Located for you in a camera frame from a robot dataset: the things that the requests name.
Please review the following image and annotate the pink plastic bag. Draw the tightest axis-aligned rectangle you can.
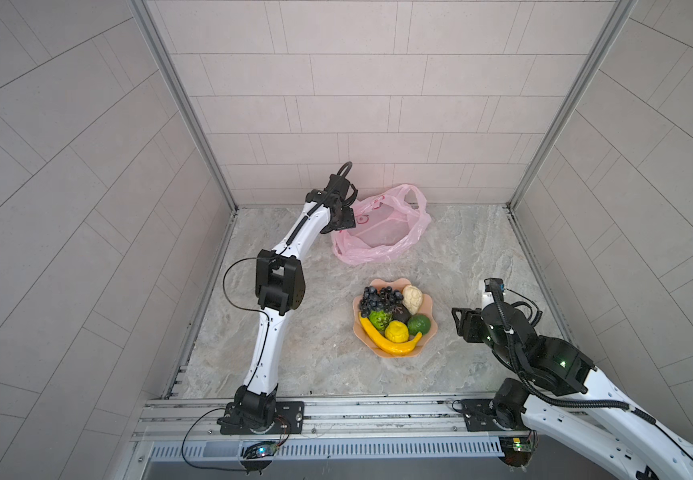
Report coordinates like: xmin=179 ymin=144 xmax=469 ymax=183
xmin=330 ymin=184 xmax=431 ymax=266

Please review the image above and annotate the smooth green fake fruit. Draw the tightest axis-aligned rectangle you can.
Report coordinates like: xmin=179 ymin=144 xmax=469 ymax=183
xmin=406 ymin=314 xmax=432 ymax=337

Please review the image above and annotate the beige fake potato fruit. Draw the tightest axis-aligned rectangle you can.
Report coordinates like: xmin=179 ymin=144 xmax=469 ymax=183
xmin=401 ymin=284 xmax=424 ymax=315

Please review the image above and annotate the dark fake avocado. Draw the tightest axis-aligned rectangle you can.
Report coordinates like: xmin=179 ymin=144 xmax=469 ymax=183
xmin=391 ymin=304 xmax=411 ymax=324

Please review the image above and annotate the yellow fake lemon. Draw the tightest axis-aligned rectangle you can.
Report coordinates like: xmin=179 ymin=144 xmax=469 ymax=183
xmin=384 ymin=321 xmax=410 ymax=343

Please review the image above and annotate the dark fake grapes bunch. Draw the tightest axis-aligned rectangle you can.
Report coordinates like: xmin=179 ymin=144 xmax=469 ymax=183
xmin=358 ymin=286 xmax=403 ymax=318

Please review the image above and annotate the yellow fake banana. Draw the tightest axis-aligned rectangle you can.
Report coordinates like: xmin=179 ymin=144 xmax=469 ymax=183
xmin=355 ymin=317 xmax=424 ymax=358

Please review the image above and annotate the pink scalloped plate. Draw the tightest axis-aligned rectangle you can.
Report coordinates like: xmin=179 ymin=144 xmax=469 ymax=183
xmin=353 ymin=279 xmax=438 ymax=358

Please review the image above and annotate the bumpy light green fruit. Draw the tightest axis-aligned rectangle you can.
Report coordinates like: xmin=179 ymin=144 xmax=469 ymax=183
xmin=368 ymin=310 xmax=393 ymax=333

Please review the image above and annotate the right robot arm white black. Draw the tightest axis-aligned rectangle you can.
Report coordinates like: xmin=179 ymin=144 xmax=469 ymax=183
xmin=451 ymin=278 xmax=693 ymax=479

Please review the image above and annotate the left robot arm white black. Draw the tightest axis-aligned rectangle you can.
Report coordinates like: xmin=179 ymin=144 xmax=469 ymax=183
xmin=222 ymin=161 xmax=358 ymax=432

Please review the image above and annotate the right circuit board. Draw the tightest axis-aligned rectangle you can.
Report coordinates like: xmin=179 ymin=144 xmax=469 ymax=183
xmin=499 ymin=437 xmax=534 ymax=467

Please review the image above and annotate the circuit board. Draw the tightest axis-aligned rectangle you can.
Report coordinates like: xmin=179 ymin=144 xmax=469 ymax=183
xmin=499 ymin=437 xmax=534 ymax=467
xmin=242 ymin=441 xmax=280 ymax=461

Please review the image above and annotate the white vent grille strip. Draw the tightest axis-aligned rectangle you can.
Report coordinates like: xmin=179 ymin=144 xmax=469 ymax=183
xmin=150 ymin=437 xmax=504 ymax=463

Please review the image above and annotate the left circuit board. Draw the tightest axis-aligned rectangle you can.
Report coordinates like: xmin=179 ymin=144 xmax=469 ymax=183
xmin=242 ymin=441 xmax=280 ymax=461

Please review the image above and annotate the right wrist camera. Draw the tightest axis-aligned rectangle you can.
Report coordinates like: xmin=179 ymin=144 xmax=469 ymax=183
xmin=481 ymin=278 xmax=504 ymax=308

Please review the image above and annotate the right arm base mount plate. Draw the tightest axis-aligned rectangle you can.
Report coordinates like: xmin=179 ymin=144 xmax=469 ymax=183
xmin=454 ymin=398 xmax=527 ymax=432

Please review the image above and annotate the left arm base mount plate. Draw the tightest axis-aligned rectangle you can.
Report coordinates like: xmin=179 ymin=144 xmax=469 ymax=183
xmin=216 ymin=401 xmax=306 ymax=435

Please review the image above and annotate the aluminium rail frame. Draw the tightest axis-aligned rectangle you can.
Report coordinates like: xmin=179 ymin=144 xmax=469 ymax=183
xmin=129 ymin=392 xmax=632 ymax=445

